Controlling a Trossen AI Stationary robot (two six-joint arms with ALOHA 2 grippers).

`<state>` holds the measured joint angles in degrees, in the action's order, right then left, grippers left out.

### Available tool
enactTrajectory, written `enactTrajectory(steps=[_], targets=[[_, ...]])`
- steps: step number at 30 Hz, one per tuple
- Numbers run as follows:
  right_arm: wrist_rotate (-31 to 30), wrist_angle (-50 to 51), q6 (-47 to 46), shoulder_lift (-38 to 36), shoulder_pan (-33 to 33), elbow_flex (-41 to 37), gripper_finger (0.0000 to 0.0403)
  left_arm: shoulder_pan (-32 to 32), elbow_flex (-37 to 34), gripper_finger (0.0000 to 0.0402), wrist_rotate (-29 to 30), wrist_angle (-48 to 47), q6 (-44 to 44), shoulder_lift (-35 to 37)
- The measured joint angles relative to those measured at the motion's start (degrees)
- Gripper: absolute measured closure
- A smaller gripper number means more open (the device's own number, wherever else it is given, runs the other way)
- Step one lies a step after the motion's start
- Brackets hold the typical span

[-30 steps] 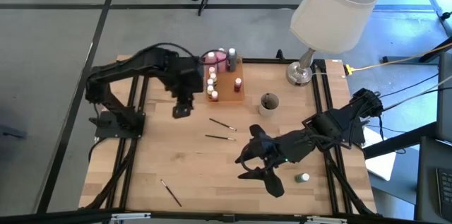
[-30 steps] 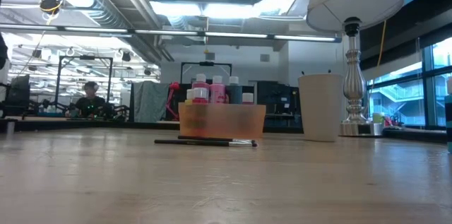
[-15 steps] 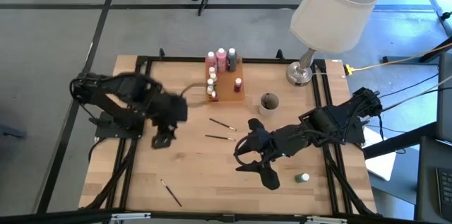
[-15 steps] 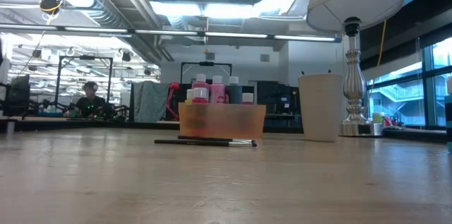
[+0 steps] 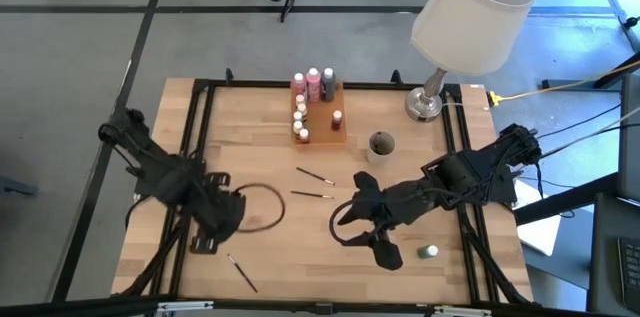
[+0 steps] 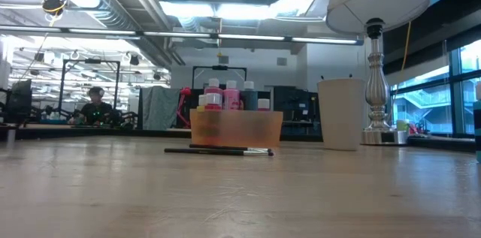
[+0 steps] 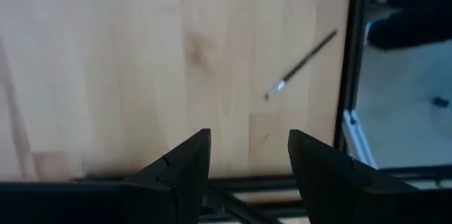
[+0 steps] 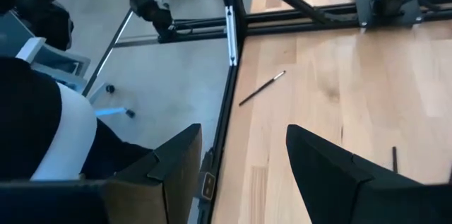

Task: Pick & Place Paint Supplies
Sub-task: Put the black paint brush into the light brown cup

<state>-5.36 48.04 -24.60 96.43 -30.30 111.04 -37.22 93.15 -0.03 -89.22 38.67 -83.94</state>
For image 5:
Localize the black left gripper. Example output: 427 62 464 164
189 172 247 254

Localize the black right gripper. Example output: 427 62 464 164
337 171 404 271

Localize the thin black paintbrush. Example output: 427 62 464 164
295 166 336 187
289 190 335 200
226 253 259 294

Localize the beige plastic cup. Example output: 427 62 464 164
366 130 397 167

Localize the large grey paint bottle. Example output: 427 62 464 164
320 67 337 103

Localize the large pink paint bottle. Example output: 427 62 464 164
305 67 323 104

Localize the large coral paint bottle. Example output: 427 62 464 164
290 72 308 103

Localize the white board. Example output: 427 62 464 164
514 179 562 257

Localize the silver table lamp white shade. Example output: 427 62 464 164
403 0 541 124

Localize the black keyboard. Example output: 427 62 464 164
617 236 640 313

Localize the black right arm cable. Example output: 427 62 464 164
328 200 381 248

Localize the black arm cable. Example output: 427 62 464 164
328 200 381 248
233 182 287 234

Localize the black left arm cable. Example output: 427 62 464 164
233 182 287 234

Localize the silver metal bracket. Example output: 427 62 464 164
432 305 494 317
156 300 215 314

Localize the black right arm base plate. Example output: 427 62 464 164
446 162 519 204

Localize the yellow power cable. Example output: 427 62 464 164
497 59 640 103

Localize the white cable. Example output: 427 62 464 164
539 105 640 158

